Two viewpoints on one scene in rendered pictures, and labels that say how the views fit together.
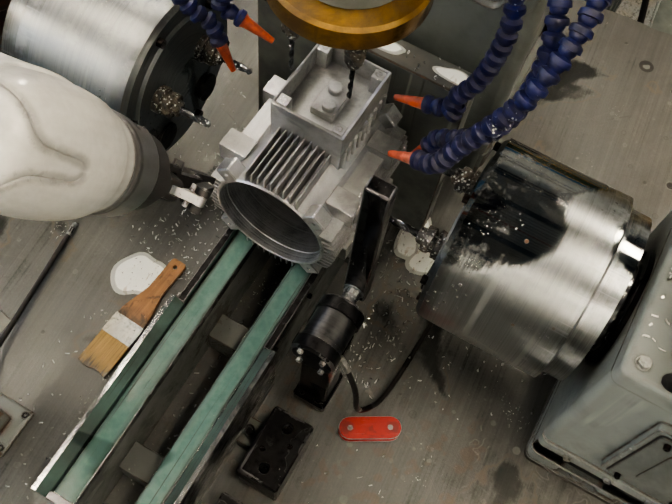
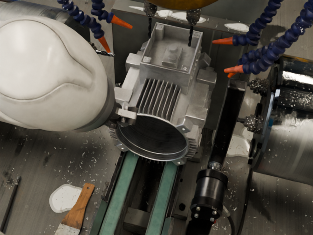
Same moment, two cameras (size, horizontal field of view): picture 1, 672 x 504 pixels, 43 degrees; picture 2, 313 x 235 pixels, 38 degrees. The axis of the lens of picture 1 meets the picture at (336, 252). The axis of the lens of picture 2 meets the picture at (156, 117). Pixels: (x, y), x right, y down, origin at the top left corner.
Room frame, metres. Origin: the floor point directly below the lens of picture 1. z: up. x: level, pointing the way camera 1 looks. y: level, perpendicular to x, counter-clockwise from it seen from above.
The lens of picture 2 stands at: (0.00, 0.16, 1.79)
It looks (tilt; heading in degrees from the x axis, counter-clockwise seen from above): 54 degrees down; 351
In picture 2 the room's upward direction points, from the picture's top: 4 degrees clockwise
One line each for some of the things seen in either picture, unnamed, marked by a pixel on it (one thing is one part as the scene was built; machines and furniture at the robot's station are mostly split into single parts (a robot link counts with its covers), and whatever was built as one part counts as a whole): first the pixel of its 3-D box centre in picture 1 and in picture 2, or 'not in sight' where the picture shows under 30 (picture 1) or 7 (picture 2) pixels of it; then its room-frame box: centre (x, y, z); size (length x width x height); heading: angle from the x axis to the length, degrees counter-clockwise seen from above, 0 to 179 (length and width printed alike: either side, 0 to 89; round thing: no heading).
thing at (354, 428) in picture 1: (369, 429); not in sight; (0.32, -0.09, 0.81); 0.09 x 0.03 x 0.02; 101
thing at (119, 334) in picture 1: (136, 313); (72, 221); (0.43, 0.27, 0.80); 0.21 x 0.05 x 0.01; 156
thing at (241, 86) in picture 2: (366, 246); (224, 130); (0.44, -0.03, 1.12); 0.04 x 0.03 x 0.26; 160
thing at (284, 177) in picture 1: (309, 168); (163, 102); (0.60, 0.05, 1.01); 0.20 x 0.19 x 0.19; 158
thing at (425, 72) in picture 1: (366, 99); (179, 61); (0.76, -0.01, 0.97); 0.30 x 0.11 x 0.34; 70
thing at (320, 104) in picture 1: (330, 104); (171, 59); (0.63, 0.04, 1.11); 0.12 x 0.11 x 0.07; 158
